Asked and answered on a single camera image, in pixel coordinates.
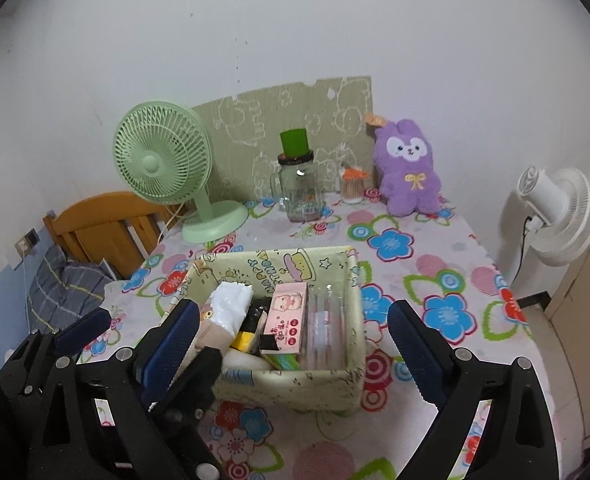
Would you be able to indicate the yellow printed fabric storage box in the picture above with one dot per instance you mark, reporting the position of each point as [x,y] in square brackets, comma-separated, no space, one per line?
[295,385]

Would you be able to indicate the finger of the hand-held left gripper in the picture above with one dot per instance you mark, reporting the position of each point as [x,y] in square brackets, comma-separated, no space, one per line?
[205,380]
[82,327]

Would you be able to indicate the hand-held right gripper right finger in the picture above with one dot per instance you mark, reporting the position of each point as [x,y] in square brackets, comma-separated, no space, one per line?
[417,355]

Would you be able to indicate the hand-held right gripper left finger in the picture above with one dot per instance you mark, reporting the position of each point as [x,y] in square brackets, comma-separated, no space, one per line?
[170,355]

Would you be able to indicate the white standing fan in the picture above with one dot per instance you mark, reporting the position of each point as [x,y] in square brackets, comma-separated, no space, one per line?
[550,195]

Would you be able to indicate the grey plaid pillow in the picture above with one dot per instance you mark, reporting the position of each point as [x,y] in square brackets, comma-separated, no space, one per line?
[70,285]

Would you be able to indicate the yellow sponge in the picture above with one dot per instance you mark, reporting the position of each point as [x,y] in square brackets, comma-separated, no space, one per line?
[245,342]

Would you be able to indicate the wall outlet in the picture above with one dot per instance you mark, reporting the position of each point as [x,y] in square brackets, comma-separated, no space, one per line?
[27,242]

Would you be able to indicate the pink printed box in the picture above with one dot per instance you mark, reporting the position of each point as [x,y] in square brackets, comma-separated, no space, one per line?
[290,320]

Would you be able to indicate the cotton swab jar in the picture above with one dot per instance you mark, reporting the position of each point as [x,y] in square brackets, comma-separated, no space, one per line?
[351,191]

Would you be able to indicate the white plastic packet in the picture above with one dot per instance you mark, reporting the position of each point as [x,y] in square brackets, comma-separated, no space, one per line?
[232,305]

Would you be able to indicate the green plastic cup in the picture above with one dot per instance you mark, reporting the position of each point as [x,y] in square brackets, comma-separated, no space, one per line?
[296,142]

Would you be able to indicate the clear plastic box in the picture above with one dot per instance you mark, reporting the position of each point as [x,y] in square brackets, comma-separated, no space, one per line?
[325,330]

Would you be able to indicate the green printed board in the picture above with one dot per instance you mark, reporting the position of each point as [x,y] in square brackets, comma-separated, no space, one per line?
[255,110]

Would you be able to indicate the purple plush bunny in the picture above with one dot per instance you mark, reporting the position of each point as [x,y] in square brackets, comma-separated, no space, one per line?
[410,180]

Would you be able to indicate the green orange tissue packet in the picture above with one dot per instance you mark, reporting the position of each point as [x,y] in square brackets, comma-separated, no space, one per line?
[285,361]

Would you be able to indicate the glass jar mug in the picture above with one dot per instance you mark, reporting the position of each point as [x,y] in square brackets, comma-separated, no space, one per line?
[300,200]

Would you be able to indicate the green desk fan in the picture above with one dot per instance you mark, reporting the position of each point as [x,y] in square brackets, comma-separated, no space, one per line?
[150,165]

